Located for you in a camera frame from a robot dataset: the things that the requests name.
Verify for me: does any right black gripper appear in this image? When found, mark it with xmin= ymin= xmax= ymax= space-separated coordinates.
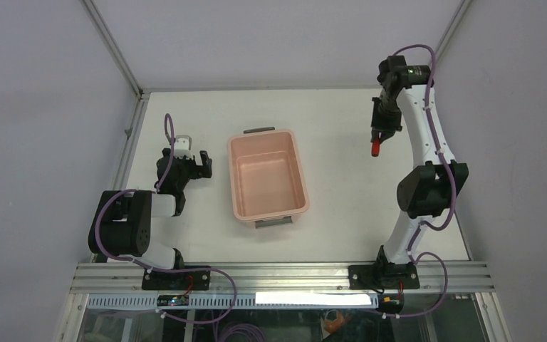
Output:
xmin=370 ymin=95 xmax=402 ymax=143

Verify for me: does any red handled screwdriver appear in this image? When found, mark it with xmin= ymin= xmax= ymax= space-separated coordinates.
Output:
xmin=371 ymin=141 xmax=381 ymax=157

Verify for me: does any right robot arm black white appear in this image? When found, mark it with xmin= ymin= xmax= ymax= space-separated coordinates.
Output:
xmin=371 ymin=53 xmax=469 ymax=289

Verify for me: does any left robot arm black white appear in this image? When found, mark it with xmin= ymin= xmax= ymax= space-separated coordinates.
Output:
xmin=88 ymin=147 xmax=212 ymax=289

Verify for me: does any pink plastic bin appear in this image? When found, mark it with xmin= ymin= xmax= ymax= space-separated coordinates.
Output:
xmin=227 ymin=127 xmax=310 ymax=229

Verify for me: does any orange object below table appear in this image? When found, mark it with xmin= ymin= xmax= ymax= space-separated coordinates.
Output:
xmin=321 ymin=309 xmax=351 ymax=334

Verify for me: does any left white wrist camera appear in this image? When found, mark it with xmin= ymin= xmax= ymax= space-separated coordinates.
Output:
xmin=172 ymin=135 xmax=193 ymax=159

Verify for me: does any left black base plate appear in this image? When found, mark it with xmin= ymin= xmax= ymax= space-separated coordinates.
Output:
xmin=141 ymin=266 xmax=211 ymax=291

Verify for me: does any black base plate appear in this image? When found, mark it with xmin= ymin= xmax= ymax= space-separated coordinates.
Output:
xmin=141 ymin=266 xmax=211 ymax=291
xmin=348 ymin=263 xmax=420 ymax=291

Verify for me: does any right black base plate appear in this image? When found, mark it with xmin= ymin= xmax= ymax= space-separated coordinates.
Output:
xmin=348 ymin=263 xmax=420 ymax=291

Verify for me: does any aluminium front rail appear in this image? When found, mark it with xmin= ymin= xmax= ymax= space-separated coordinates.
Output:
xmin=70 ymin=261 xmax=496 ymax=294

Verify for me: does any white slotted cable duct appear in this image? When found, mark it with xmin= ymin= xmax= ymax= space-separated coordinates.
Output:
xmin=87 ymin=291 xmax=378 ymax=311

